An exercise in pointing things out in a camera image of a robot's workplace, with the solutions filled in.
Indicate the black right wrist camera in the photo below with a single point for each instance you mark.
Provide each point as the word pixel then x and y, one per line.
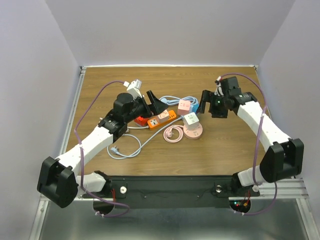
pixel 230 86

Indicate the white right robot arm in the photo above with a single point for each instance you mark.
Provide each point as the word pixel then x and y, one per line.
pixel 283 156

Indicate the white cube socket adapter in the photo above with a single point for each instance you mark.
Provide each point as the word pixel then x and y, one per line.
pixel 190 121

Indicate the blue socket adapter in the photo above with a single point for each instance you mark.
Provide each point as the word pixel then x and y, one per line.
pixel 194 107

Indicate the pink patterned cube adapter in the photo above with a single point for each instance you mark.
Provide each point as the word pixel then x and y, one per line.
pixel 163 117

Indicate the red cube adapter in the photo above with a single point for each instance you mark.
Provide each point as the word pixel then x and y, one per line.
pixel 141 121

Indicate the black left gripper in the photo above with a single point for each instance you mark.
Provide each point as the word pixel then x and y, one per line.
pixel 155 107

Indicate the pink round power strip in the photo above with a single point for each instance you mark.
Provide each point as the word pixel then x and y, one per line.
pixel 182 131

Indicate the orange power strip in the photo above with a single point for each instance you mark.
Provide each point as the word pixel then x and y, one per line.
pixel 153 123

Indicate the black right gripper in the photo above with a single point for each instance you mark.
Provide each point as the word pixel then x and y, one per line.
pixel 207 96

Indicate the pink cube socket adapter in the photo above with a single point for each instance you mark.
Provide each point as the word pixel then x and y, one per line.
pixel 184 107

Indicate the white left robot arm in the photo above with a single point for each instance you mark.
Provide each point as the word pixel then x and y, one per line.
pixel 62 179

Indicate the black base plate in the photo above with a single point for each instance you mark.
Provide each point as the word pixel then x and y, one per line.
pixel 189 191

